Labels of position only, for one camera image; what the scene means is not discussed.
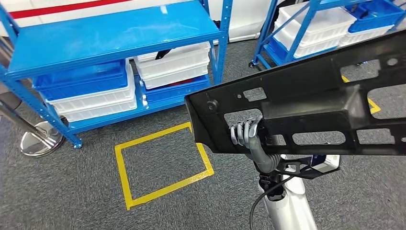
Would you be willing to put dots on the red item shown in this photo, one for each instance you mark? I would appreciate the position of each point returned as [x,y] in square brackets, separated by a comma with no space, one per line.
[182,83]

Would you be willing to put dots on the blue plastic crate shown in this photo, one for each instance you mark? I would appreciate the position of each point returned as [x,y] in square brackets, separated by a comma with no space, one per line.
[380,16]
[79,82]
[276,52]
[171,94]

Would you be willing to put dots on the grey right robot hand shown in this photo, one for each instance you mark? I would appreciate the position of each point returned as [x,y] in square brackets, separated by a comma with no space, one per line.
[253,139]

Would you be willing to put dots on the chrome stanchion post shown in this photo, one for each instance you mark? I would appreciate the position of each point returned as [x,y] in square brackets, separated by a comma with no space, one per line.
[41,143]

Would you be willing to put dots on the red barrier belt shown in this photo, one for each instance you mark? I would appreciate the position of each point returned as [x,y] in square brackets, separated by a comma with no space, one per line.
[47,10]

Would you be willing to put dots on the black plastic licence plate frame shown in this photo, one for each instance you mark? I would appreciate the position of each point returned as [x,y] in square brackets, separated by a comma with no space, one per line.
[301,89]

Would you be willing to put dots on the blue metal shelf rack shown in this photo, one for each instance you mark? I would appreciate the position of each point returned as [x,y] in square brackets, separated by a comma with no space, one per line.
[263,47]
[95,41]

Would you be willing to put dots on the white car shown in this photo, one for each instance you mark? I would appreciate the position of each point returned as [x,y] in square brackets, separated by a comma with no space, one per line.
[247,19]

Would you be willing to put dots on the small black plastic piece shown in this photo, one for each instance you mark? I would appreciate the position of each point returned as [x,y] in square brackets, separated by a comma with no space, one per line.
[162,54]

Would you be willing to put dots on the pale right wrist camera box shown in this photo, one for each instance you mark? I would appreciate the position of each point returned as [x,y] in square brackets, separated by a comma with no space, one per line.
[330,163]

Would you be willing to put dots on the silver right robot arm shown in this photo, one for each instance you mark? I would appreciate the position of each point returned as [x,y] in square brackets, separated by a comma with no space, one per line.
[288,209]

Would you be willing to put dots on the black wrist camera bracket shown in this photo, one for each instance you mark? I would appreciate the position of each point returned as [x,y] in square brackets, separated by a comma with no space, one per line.
[301,171]

